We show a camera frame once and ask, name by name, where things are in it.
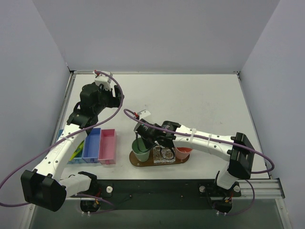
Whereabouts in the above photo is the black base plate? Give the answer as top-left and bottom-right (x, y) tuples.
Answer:
(80, 179), (241, 213)

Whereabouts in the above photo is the pink plastic bin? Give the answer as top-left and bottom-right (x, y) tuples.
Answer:
(98, 129), (117, 165)

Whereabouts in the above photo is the green plastic cup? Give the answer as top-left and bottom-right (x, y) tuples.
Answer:
(132, 138), (150, 162)

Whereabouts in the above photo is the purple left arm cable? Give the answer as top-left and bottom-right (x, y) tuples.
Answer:
(0, 71), (124, 214)

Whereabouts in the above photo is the oval wooden tray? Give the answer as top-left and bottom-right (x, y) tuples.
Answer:
(129, 149), (191, 168)

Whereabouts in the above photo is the clear crystal toothbrush holder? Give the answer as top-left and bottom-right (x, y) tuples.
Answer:
(152, 146), (175, 164)

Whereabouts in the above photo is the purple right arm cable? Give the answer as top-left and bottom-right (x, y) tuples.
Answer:
(123, 109), (274, 217)

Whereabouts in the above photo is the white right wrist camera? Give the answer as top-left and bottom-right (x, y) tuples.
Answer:
(135, 110), (151, 120)

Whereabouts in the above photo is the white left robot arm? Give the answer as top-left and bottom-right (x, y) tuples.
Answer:
(20, 83), (122, 212)

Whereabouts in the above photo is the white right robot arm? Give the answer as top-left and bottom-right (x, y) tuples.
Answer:
(134, 119), (254, 190)

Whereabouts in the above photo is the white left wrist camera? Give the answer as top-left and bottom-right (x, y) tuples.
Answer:
(92, 70), (113, 91)

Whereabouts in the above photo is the green toothpaste tube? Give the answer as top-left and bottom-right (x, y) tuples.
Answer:
(69, 141), (84, 161)

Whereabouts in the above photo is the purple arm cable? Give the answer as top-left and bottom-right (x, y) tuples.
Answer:
(0, 71), (124, 214)
(123, 109), (274, 217)

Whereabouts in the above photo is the light blue plastic bin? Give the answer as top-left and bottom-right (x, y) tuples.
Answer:
(57, 128), (84, 165)

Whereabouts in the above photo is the coral plastic cup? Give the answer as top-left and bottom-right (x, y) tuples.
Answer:
(175, 147), (192, 160)

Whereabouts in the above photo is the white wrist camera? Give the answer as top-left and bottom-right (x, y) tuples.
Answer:
(92, 70), (113, 91)
(135, 110), (151, 120)

